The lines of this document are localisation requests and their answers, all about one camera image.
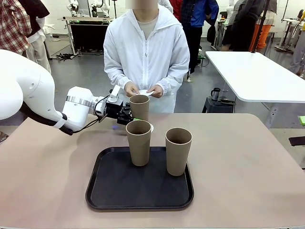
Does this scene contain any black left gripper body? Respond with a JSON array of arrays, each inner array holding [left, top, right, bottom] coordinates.
[[106, 100, 124, 119]]

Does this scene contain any tall brown cup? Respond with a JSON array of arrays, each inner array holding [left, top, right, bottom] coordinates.
[[129, 94, 150, 124], [165, 128, 193, 177], [125, 120, 153, 167]]

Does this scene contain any person's left forearm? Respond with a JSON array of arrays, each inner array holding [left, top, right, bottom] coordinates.
[[156, 69, 191, 90]]

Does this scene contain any person's right hand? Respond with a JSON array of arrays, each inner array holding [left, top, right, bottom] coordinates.
[[124, 82, 141, 97]]

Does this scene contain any person's left hand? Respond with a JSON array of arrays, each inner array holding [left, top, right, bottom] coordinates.
[[147, 85, 164, 98]]

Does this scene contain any person in white jacket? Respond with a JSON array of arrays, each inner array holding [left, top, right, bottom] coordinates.
[[103, 0, 191, 114]]

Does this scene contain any large white table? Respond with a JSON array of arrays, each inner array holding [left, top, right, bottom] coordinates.
[[204, 51, 305, 129]]

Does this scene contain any person in grey trousers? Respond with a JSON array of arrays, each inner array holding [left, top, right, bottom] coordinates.
[[289, 31, 305, 78]]

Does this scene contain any black plastic tray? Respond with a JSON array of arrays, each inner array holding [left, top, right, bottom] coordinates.
[[85, 146, 195, 210]]

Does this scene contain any workbench with black panel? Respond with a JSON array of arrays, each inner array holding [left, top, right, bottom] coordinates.
[[63, 16, 115, 56]]

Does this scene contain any black step stool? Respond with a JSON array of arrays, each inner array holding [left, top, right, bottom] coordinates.
[[202, 96, 236, 114]]

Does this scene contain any black steel travel mug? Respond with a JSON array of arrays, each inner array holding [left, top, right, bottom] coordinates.
[[211, 87, 221, 101]]

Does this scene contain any person in orange trousers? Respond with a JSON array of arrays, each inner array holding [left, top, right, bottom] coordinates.
[[250, 0, 278, 50]]

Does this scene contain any person in black vest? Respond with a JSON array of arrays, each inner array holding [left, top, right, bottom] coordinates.
[[18, 0, 52, 74]]

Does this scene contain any white background desk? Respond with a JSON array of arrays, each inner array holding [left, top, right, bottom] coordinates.
[[274, 18, 305, 52]]

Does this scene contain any black stand pole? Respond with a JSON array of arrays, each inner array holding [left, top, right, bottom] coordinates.
[[249, 0, 271, 53]]

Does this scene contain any small white background robot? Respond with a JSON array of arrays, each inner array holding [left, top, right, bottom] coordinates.
[[90, 0, 111, 18], [67, 0, 79, 17]]

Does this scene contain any person in dark coat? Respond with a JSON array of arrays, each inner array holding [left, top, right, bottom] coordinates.
[[230, 0, 263, 52]]

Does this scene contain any person in red top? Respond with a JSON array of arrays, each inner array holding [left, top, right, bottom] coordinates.
[[170, 0, 184, 24]]

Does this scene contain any person in blue jacket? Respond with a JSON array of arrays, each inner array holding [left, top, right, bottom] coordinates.
[[180, 0, 219, 83]]

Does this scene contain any person in plaid shirt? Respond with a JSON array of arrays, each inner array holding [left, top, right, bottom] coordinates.
[[0, 0, 33, 57]]

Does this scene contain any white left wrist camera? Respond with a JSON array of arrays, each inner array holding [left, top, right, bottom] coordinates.
[[108, 84, 122, 104]]

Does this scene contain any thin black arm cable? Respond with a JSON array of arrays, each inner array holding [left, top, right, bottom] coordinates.
[[59, 95, 112, 136]]

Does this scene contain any black cable pile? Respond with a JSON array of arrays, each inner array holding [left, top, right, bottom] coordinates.
[[56, 52, 81, 62]]

